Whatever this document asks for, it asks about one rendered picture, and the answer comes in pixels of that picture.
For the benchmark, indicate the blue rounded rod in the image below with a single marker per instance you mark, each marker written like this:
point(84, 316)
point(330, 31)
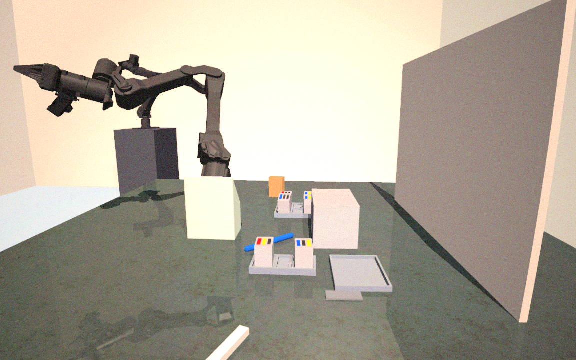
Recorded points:
point(276, 240)

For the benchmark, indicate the orange box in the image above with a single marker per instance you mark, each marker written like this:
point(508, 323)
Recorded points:
point(276, 185)

